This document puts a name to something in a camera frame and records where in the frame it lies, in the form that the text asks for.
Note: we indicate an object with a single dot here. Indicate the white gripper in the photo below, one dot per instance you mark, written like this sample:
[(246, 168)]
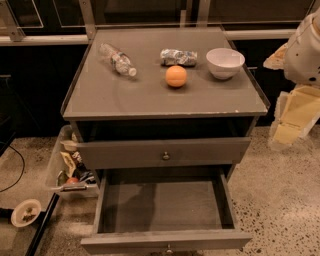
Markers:
[(302, 59)]

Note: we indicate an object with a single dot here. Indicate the grey drawer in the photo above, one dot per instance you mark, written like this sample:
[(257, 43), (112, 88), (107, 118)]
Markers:
[(164, 210), (162, 153)]

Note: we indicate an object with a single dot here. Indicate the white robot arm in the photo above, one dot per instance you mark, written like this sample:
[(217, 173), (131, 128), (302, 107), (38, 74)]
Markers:
[(302, 59)]

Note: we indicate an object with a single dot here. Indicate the grey top drawer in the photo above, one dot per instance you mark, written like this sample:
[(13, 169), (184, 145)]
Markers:
[(162, 153)]

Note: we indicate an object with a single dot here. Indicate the grey drawer cabinet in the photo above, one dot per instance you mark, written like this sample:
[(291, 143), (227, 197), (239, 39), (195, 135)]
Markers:
[(102, 105)]

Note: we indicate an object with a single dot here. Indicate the white ceramic bowl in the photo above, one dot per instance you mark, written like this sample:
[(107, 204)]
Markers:
[(224, 63)]

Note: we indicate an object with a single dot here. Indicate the orange fruit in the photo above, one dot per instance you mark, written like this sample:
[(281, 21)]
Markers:
[(176, 76)]

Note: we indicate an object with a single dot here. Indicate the crumpled silver chip bag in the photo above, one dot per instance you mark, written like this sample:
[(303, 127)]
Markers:
[(170, 57)]

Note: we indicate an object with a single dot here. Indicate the clear plastic water bottle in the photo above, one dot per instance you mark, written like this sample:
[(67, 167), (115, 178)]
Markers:
[(117, 60)]

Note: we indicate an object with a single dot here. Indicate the metal railing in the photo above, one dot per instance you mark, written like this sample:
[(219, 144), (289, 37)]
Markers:
[(48, 22)]

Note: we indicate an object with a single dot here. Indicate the white cup in bin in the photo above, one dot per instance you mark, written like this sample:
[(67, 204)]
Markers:
[(69, 145)]

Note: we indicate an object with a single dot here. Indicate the yellow snack bag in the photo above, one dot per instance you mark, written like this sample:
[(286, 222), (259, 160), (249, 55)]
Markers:
[(69, 162)]

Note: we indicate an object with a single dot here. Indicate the red apple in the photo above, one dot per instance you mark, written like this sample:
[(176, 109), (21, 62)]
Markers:
[(72, 180)]

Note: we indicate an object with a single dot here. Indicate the clear plastic storage bin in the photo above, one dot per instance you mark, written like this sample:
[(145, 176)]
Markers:
[(57, 170)]

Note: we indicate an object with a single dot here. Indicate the white plate with scraps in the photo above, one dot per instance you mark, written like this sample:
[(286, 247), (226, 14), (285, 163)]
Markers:
[(26, 213)]

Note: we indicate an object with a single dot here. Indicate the black floor rail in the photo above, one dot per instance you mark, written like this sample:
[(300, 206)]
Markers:
[(44, 220)]

